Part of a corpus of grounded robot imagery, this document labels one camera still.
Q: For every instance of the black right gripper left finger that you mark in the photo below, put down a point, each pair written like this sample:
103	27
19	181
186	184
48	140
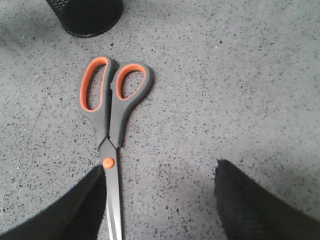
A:
77	215

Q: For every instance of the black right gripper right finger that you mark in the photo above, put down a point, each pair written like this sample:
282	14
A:
249	212

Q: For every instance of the grey orange scissors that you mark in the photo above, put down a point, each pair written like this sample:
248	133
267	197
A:
109	121

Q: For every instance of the black mesh pen holder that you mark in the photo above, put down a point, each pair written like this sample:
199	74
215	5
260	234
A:
87	18

